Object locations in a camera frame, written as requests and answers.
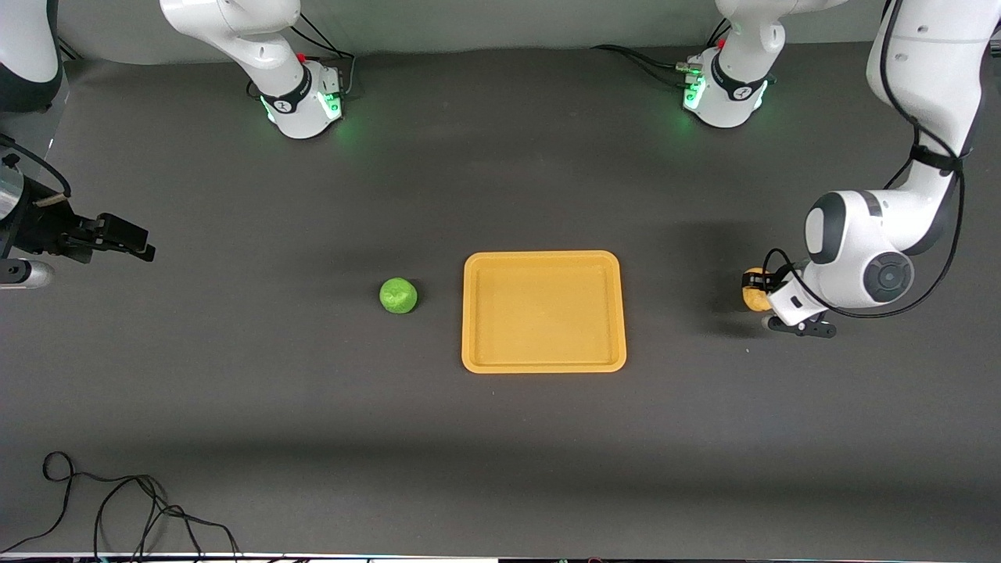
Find yellow potato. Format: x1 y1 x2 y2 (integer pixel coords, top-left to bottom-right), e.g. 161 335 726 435
743 268 773 314

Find orange plastic tray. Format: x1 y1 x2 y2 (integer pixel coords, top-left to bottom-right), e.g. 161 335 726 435
461 250 628 375

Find green apple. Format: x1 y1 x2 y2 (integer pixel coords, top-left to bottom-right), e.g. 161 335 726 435
379 277 418 315

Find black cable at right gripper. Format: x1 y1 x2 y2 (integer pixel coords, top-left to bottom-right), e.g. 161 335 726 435
0 133 73 198

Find black strap on left arm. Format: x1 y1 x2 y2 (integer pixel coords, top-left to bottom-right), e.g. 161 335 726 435
910 143 964 174

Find loose black cable on table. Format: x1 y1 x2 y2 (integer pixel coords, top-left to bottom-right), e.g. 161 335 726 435
0 451 242 562

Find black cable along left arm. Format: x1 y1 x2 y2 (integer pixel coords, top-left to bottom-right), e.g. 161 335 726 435
762 0 968 320

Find black cable at left arm base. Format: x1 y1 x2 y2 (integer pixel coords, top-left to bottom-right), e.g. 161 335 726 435
590 44 702 88

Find black cables at right arm base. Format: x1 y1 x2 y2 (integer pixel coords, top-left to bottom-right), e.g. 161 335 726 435
249 14 357 101

